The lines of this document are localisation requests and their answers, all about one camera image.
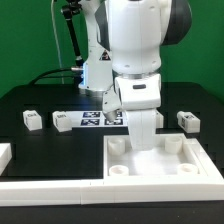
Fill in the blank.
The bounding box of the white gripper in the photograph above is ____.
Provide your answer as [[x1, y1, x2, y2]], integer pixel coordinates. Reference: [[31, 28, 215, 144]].
[[115, 74, 161, 151]]

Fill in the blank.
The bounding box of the white square table top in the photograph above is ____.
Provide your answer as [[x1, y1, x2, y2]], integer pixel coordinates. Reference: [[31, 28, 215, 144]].
[[103, 134, 206, 179]]

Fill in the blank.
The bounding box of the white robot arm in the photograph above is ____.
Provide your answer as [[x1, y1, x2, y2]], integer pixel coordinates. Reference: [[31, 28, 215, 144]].
[[79, 0, 192, 150]]

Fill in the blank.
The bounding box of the white marker sheet with tags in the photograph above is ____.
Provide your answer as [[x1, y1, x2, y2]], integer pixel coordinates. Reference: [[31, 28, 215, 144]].
[[66, 111, 127, 128]]

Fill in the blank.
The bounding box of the white L-shaped obstacle fence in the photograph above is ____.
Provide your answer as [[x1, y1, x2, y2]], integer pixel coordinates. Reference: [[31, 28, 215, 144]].
[[0, 138, 224, 206]]

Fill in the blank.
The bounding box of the white block at left edge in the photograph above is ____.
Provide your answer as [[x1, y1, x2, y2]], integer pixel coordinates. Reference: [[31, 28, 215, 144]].
[[0, 143, 12, 175]]

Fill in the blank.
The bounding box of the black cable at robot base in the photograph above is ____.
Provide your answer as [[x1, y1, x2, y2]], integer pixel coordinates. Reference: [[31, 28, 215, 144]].
[[29, 67, 84, 86]]

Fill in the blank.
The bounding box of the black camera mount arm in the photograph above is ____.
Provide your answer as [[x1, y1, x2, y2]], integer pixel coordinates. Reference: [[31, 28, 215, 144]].
[[61, 0, 84, 67]]

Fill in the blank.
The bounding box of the grey thin cable left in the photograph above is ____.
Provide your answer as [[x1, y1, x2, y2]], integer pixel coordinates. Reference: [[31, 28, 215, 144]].
[[50, 0, 65, 85]]

